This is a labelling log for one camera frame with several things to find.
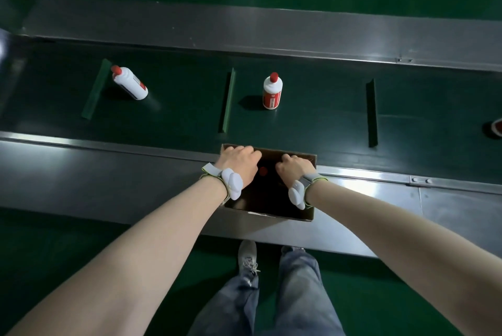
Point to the brown cardboard box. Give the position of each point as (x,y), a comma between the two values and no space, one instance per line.
(270,198)

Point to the person's left thumb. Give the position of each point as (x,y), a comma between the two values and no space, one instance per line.
(255,156)

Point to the dark green conveyor belt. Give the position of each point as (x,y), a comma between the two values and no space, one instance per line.
(321,112)

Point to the narrow metal conveyor side rail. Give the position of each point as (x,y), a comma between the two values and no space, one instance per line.
(251,29)

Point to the person's right hand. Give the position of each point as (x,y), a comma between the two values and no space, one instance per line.
(295,170)

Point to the white wrist tracker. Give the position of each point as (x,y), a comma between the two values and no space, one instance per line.
(232,182)
(297,192)

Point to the person's left hand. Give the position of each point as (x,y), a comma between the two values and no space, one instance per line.
(237,163)

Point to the white bottle with red cap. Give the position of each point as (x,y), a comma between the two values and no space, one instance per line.
(272,92)
(497,127)
(131,82)

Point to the white right wrist tracker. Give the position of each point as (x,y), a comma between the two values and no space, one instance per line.
(297,192)

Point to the blue jeans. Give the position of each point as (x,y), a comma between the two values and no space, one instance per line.
(298,296)

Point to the green belt cleat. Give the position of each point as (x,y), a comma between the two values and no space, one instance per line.
(371,114)
(228,102)
(96,90)

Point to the person's right forearm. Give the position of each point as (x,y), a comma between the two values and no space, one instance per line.
(411,245)

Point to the grey sneaker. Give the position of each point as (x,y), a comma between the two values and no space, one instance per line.
(248,255)

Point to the person's left forearm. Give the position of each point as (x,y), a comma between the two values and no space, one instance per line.
(129,273)

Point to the red-capped bottle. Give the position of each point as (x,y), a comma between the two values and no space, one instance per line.
(263,171)

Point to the person's right thumb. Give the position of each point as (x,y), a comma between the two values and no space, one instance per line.
(280,169)

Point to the wide metal conveyor side rail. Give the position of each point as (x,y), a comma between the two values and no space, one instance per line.
(98,178)

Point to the white left wrist tracker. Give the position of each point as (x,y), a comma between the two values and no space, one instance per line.
(232,182)

